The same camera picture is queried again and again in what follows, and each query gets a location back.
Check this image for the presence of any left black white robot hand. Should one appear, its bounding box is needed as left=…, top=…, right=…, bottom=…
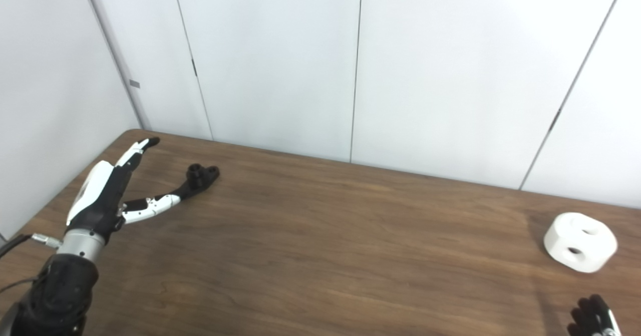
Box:
left=66, top=137, right=193, bottom=244

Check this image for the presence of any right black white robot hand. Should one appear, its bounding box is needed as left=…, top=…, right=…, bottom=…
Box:
left=567, top=294, right=622, bottom=336

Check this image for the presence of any round white piece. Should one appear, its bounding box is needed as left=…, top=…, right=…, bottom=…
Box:
left=543, top=212, right=618, bottom=273

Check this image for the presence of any black flanged holder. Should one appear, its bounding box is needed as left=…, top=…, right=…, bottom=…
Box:
left=185, top=164, right=221, bottom=194

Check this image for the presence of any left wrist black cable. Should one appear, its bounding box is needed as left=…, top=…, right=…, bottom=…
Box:
left=0, top=232, right=63, bottom=257

